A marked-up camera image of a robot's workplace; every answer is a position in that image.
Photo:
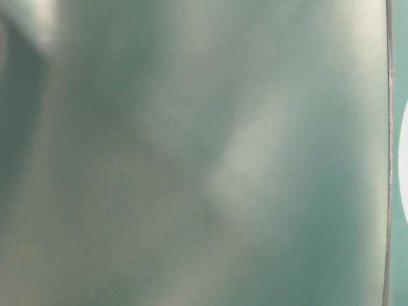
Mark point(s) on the white round plate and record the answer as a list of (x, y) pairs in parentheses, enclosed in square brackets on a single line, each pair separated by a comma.
[(403, 163)]

